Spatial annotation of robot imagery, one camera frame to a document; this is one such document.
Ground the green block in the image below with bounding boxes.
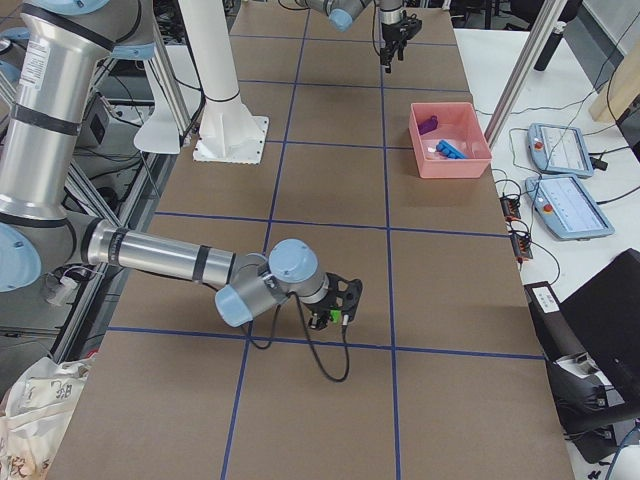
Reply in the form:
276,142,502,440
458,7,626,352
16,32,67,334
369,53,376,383
329,310,342,323

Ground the teach pendant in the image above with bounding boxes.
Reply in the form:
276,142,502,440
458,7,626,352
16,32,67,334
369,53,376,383
525,174,615,240
527,123,594,178

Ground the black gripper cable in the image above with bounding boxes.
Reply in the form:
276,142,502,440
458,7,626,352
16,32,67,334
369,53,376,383
247,292,351,384

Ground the far teach pendant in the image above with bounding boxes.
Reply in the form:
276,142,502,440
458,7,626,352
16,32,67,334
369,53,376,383
527,123,594,178

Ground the purple block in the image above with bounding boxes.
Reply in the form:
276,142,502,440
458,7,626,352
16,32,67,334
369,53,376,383
418,115,439,135

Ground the white printed tote bag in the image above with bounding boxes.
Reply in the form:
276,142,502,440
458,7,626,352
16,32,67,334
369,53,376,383
1,357,95,479

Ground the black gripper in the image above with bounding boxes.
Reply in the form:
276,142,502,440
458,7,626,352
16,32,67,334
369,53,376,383
307,273,363,330
380,10,422,66

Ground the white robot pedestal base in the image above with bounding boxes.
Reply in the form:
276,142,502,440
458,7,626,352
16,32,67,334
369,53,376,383
179,0,269,164

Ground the near teach pendant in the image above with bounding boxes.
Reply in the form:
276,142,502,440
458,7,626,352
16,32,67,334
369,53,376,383
525,174,615,240

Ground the long blue four-stud block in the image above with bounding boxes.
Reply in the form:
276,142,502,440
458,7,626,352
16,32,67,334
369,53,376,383
436,140,467,159

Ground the black usb hub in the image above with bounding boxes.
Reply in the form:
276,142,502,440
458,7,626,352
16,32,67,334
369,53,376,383
499,196,521,221

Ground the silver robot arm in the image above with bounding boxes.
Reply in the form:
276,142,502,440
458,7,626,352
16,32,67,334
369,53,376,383
1,1,363,329
295,0,422,73

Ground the aluminium frame post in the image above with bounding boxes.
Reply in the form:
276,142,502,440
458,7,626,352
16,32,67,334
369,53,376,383
484,0,568,148

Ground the pink plastic box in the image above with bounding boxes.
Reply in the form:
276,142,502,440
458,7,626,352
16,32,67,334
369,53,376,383
409,102,492,179

